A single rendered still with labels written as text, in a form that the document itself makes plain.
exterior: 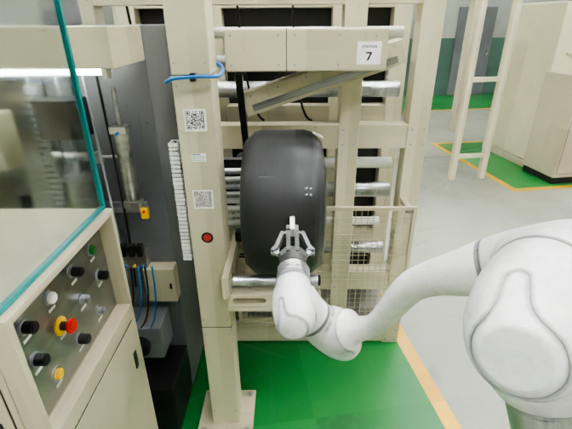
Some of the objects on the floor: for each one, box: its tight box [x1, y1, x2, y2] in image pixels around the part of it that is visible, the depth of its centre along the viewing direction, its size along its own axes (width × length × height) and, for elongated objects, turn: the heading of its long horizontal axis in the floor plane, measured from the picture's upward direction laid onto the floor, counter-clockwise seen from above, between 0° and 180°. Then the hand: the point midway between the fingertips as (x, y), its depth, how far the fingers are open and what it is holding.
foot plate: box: [198, 390, 256, 429], centre depth 206 cm, size 27×27×2 cm
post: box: [162, 0, 242, 423], centre depth 153 cm, size 13×13×250 cm
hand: (292, 225), depth 127 cm, fingers closed
